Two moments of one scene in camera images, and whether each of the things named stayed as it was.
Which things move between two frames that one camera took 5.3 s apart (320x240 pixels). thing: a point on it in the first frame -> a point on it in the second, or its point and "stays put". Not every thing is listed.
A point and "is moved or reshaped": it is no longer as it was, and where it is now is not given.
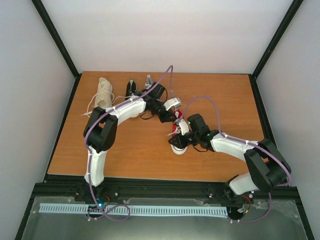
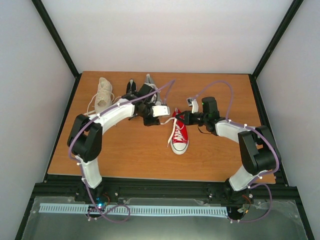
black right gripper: (181, 142) -> (187, 120)
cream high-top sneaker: (104, 96) stays put
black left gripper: (166, 118) -> (154, 122)
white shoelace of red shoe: (178, 130) is moved or reshaped
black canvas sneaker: (131, 88) stays put
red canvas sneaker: (176, 131) stays put
